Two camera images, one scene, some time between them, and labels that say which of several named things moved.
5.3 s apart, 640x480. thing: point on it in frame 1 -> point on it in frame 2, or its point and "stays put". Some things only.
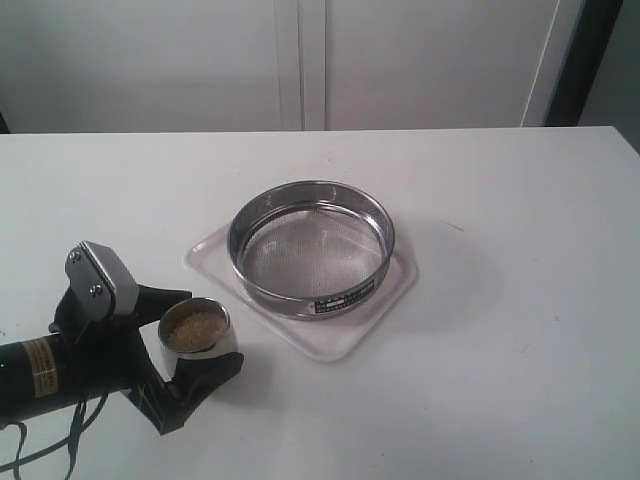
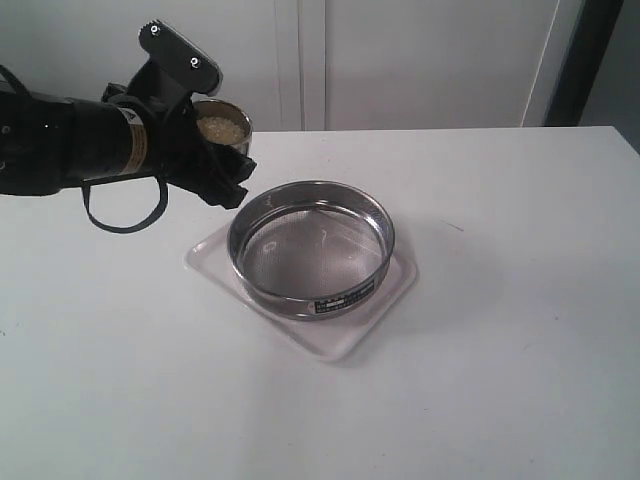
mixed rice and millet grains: x=197 y=330 -> x=220 y=130
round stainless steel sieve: x=311 y=249 stays put
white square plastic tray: x=323 y=339 stays put
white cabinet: x=85 y=66 stays put
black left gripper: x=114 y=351 -> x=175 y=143
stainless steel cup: x=198 y=327 -> x=224 y=124
